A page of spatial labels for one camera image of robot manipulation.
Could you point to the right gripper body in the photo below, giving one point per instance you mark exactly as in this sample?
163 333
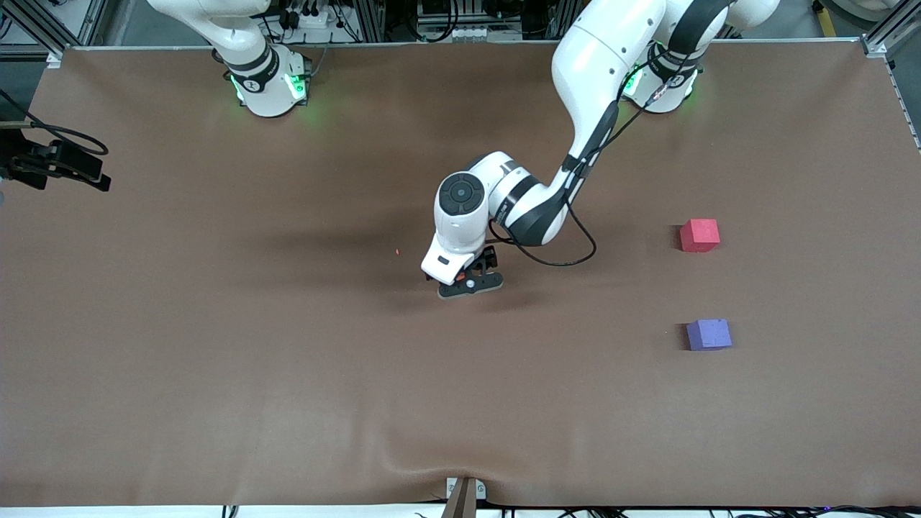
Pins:
29 160

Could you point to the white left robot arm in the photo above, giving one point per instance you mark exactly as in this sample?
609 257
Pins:
604 57

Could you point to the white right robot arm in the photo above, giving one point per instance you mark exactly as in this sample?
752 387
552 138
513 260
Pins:
252 65

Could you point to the brown table cover sheet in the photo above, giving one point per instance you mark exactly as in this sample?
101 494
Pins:
460 396

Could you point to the red foam block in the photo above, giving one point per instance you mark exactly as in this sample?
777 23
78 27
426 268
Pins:
699 235

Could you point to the white connector strip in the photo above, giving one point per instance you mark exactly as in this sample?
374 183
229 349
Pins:
471 33

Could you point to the purple foam block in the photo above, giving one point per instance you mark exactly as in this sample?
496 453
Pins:
709 335

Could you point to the white power strip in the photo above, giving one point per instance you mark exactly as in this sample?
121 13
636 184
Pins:
309 18

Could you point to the aluminium frame post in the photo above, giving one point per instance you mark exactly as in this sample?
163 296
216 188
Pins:
892 32
36 25

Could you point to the metal table edge bracket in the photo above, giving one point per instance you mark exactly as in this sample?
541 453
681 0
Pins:
464 496

